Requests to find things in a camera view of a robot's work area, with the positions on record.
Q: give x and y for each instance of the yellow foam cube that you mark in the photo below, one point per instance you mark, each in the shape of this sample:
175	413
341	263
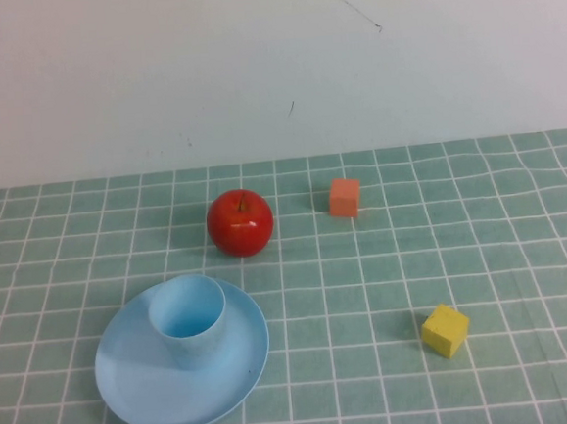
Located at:
444	333

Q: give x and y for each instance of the light blue plastic cup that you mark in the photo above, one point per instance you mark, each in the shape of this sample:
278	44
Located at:
192	337

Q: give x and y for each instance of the green checked tablecloth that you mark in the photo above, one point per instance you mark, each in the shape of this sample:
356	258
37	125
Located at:
348	290

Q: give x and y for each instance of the light blue plastic plate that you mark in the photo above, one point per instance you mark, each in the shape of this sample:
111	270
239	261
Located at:
144	380

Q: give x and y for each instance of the orange foam cube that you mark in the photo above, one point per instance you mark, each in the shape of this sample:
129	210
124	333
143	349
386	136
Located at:
344	198

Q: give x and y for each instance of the red apple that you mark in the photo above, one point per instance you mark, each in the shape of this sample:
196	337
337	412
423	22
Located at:
239	227

